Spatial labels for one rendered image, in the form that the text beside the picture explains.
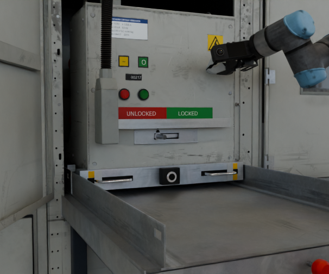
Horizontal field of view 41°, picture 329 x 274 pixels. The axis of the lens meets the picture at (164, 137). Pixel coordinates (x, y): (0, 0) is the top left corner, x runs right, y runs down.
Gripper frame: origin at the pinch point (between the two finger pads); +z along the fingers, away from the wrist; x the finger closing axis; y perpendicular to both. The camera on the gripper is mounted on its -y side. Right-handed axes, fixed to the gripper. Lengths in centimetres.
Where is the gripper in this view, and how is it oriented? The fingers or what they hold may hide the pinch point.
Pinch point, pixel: (207, 68)
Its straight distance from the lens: 139.1
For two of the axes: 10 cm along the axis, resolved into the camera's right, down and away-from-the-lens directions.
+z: -6.0, 2.2, 7.7
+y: 7.8, -0.4, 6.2
